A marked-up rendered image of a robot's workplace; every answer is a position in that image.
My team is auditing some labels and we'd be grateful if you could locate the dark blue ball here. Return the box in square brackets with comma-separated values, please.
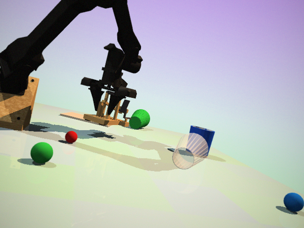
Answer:
[284, 193, 304, 212]

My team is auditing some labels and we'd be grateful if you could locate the red ball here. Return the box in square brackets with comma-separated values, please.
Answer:
[65, 131, 77, 143]

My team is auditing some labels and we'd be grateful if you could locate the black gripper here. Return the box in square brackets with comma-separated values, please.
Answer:
[81, 65, 137, 115]

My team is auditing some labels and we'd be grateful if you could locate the green ball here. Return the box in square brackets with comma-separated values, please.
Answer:
[30, 142, 53, 164]

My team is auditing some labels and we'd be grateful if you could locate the green cup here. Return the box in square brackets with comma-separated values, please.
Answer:
[129, 109, 150, 129]

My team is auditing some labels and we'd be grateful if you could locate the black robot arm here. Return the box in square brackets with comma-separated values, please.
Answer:
[0, 0, 143, 95]

